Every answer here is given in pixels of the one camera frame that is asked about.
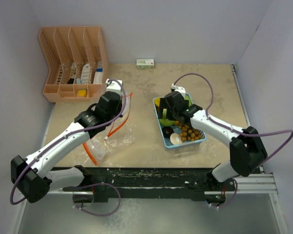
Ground beige mushroom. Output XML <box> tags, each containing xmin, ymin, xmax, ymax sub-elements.
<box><xmin>169</xmin><ymin>133</ymin><xmax>183</xmax><ymax>145</ymax></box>

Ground yellow starfruit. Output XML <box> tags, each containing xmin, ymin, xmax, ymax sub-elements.
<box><xmin>154</xmin><ymin>97</ymin><xmax>161</xmax><ymax>107</ymax></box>

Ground pink desk organizer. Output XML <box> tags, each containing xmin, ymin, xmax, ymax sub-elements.
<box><xmin>39</xmin><ymin>26</ymin><xmax>109</xmax><ymax>103</ymax></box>

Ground green cabbage back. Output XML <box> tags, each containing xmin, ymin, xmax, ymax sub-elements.
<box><xmin>185</xmin><ymin>95</ymin><xmax>192</xmax><ymax>106</ymax></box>

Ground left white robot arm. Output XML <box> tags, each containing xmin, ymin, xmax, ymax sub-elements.
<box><xmin>10</xmin><ymin>91</ymin><xmax>126</xmax><ymax>205</ymax></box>

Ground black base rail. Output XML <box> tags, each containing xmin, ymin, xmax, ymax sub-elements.
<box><xmin>63</xmin><ymin>166</ymin><xmax>235</xmax><ymax>203</ymax></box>

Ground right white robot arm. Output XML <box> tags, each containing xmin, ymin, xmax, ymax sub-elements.
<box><xmin>158</xmin><ymin>91</ymin><xmax>268</xmax><ymax>191</ymax></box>

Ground brown longan bunch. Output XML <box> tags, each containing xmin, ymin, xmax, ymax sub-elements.
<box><xmin>178</xmin><ymin>124</ymin><xmax>203</xmax><ymax>142</ymax></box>

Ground yellow block in organizer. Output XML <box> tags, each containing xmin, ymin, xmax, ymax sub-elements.
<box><xmin>78</xmin><ymin>89</ymin><xmax>87</xmax><ymax>98</ymax></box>

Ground blue plastic basket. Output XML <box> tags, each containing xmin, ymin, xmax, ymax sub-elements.
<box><xmin>153</xmin><ymin>97</ymin><xmax>207</xmax><ymax>149</ymax></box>

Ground green cabbage front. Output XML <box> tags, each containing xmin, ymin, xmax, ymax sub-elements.
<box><xmin>159</xmin><ymin>119</ymin><xmax>175</xmax><ymax>127</ymax></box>

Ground white blue box in organizer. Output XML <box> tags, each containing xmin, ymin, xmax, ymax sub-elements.
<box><xmin>93</xmin><ymin>61</ymin><xmax>103</xmax><ymax>84</ymax></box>

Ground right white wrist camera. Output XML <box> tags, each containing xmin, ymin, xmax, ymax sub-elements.
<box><xmin>170</xmin><ymin>83</ymin><xmax>186</xmax><ymax>98</ymax></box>

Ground white tube in organizer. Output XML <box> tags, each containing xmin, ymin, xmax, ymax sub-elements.
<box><xmin>80</xmin><ymin>63</ymin><xmax>90</xmax><ymax>84</ymax></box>

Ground clear orange zip bag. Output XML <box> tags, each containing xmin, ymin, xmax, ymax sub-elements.
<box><xmin>104</xmin><ymin>92</ymin><xmax>133</xmax><ymax>140</ymax></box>

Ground green cabbage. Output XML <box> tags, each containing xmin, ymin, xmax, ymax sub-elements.
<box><xmin>159</xmin><ymin>119</ymin><xmax>175</xmax><ymax>127</ymax></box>
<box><xmin>185</xmin><ymin>95</ymin><xmax>192</xmax><ymax>106</ymax></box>

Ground green white small box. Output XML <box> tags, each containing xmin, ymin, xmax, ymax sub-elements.
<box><xmin>136</xmin><ymin>58</ymin><xmax>154</xmax><ymax>69</ymax></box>

